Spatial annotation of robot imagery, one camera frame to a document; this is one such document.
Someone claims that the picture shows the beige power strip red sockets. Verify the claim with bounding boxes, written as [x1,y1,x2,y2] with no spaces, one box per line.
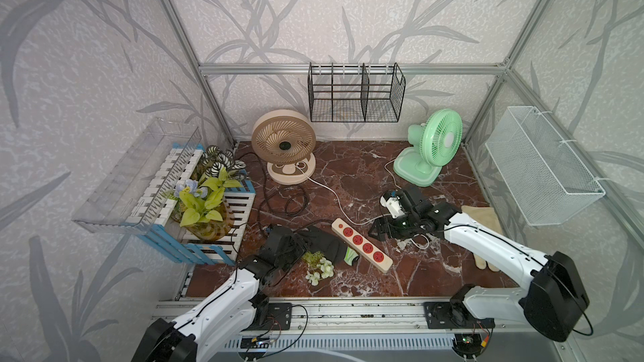
[331,218,393,273]

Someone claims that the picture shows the black work glove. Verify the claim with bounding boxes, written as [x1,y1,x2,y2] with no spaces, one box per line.
[298,226,360,266]

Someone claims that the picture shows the white artificial flower sprig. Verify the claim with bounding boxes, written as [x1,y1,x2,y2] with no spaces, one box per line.
[303,251,335,287]

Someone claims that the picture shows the white beige fan cable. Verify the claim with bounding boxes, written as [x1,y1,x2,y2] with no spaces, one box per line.
[296,160,383,227]

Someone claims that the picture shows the beige round desk fan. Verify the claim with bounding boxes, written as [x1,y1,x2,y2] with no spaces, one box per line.
[251,110,317,185]

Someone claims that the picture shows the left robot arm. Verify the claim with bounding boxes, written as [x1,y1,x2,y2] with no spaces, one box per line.
[132,226,306,361]

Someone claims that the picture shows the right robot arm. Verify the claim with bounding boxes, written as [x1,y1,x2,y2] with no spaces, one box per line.
[369,186,590,342]

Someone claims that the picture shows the green desk fan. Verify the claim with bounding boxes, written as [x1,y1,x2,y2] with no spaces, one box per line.
[393,108,463,187]

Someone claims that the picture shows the beige work glove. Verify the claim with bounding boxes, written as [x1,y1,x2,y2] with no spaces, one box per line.
[461,205,502,273]

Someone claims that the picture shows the potted green plant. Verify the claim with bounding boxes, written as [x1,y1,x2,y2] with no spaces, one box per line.
[164,170,242,242]

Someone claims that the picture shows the blue white wooden crate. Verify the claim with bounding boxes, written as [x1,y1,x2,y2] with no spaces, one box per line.
[126,143,256,265]

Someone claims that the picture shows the striped leaf plant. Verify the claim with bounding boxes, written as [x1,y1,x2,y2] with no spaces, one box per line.
[198,145,246,180]

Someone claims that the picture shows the clear plastic tray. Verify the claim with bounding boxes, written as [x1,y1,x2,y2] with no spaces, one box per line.
[71,118,201,235]

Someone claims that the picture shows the white green fan cable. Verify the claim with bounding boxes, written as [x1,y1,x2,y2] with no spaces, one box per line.
[384,158,434,252]

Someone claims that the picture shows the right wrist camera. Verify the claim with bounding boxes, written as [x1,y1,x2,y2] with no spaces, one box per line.
[380,192,406,219]

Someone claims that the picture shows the black power strip cable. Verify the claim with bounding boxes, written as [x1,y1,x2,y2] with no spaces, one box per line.
[235,152,335,235]

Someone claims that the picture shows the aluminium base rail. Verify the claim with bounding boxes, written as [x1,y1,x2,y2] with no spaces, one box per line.
[220,298,535,352]

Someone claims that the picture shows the white wire basket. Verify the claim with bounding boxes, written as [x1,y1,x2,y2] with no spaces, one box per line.
[486,106,605,226]

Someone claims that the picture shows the black wire basket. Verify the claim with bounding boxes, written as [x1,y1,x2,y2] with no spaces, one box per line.
[307,64,407,123]

